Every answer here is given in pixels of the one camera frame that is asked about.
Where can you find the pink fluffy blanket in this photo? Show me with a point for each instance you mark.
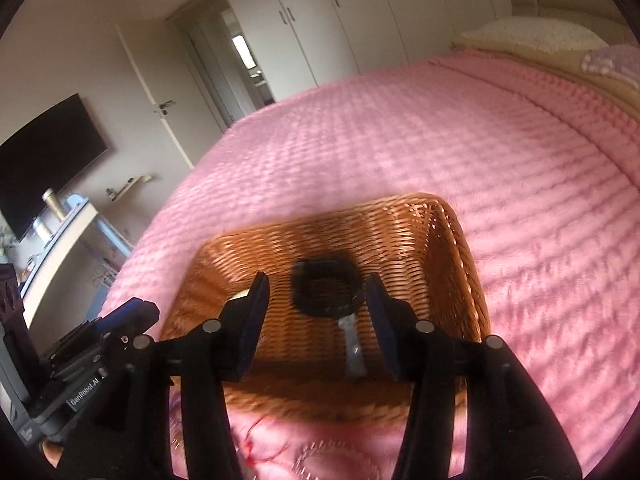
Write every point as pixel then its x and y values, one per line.
pixel 400 135

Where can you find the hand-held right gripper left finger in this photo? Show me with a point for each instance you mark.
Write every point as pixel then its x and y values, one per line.
pixel 252 320

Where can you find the white desk with blue legs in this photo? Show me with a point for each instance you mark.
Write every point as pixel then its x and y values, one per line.
pixel 65 250

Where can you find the white room door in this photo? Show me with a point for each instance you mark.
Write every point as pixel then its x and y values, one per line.
pixel 155 95

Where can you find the silver metal trinket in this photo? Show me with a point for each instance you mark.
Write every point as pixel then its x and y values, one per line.
pixel 352 345

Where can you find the small beige wall shelf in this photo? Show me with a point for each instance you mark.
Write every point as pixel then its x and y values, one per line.
pixel 127 185

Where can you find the gold thermos bottle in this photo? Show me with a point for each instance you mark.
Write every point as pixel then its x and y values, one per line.
pixel 52 202

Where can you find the lilac patterned pillow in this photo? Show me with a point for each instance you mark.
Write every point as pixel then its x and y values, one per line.
pixel 612 60

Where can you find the beige quilt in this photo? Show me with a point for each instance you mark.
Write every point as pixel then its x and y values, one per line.
pixel 575 75

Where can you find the white dotted pillow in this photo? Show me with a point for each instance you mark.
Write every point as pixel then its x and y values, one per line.
pixel 530 32

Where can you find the person's left hand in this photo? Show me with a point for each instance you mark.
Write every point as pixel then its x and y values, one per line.
pixel 51 455

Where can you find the brown wicker basket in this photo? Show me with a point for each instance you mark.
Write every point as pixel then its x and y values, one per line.
pixel 300 240

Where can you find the white wardrobe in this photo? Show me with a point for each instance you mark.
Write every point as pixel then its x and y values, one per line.
pixel 360 10

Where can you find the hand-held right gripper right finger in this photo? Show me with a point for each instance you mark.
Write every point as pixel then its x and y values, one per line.
pixel 382 320

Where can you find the black wall television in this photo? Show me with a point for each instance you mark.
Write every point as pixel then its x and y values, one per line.
pixel 45 160

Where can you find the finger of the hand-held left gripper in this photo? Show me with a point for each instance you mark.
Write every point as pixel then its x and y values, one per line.
pixel 9 292
pixel 131 311

